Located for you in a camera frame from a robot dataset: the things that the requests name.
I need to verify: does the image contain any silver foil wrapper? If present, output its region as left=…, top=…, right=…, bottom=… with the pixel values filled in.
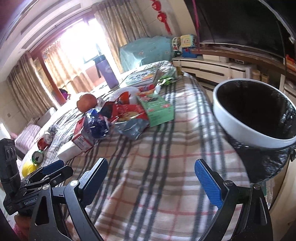
left=48, top=125, right=58, bottom=137

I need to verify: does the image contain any white trash bin black liner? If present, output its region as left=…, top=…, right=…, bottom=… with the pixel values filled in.
left=213, top=78, right=295, bottom=183

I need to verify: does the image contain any purple water bottle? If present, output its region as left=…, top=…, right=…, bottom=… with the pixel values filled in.
left=94, top=55, right=119, bottom=89

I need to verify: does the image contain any red apple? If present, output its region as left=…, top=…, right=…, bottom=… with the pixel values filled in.
left=76, top=93, right=97, bottom=113

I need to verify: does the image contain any person's left hand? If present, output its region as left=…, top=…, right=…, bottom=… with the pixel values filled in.
left=14, top=214, right=31, bottom=240

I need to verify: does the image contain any blue plastic wrapper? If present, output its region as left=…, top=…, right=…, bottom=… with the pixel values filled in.
left=84, top=108, right=111, bottom=140

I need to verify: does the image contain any yellow round object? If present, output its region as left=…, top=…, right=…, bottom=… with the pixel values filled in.
left=22, top=162, right=37, bottom=177

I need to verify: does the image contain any white tv cabinet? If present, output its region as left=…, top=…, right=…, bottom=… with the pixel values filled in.
left=172, top=55, right=295, bottom=103

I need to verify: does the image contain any red chinese knot decoration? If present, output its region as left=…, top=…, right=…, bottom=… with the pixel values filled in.
left=152, top=0, right=172, bottom=35

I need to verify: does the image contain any beige curtain right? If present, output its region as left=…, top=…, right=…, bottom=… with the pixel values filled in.
left=91, top=0, right=150, bottom=72

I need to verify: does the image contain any pink stick leaning on television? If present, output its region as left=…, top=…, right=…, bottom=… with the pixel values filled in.
left=192, top=0, right=200, bottom=50

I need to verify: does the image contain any green cardboard box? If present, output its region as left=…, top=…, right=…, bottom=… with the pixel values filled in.
left=137, top=93, right=175, bottom=127

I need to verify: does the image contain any grey foil snack bag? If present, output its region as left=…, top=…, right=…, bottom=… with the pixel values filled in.
left=115, top=118, right=149, bottom=141

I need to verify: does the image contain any beige curtain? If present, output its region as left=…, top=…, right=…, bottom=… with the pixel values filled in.
left=6, top=52, right=57, bottom=121
left=91, top=0, right=150, bottom=72

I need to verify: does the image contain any red white can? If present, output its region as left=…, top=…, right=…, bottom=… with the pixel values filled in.
left=37, top=132, right=53, bottom=151

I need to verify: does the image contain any teal cloth covered furniture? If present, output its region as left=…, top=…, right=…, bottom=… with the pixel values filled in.
left=119, top=36, right=174, bottom=72

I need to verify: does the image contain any colourful children's book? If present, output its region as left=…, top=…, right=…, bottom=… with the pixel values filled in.
left=124, top=66, right=158, bottom=87

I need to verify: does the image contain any pink striped sofa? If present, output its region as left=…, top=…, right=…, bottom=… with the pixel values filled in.
left=15, top=108, right=56, bottom=160

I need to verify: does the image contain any plaid checkered tablecloth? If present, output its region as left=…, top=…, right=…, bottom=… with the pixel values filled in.
left=40, top=60, right=269, bottom=241

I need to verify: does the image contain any black flat screen television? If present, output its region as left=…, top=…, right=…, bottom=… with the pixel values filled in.
left=185, top=1, right=295, bottom=58

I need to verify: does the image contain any green crumpled candy wrapper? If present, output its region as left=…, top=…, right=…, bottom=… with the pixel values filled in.
left=158, top=66, right=183, bottom=86

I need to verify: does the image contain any beige curtain left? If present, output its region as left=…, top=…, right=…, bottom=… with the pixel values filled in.
left=6, top=52, right=57, bottom=121

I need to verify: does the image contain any toy cash register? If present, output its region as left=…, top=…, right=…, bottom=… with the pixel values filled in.
left=171, top=34, right=198, bottom=58

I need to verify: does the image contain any red snack bag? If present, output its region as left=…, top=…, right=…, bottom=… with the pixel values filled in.
left=99, top=91, right=149, bottom=123

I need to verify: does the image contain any green round alarm clock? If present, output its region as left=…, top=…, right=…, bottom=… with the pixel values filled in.
left=32, top=150, right=44, bottom=165

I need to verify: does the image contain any red milk carton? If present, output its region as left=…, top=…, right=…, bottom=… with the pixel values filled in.
left=72, top=116, right=94, bottom=152

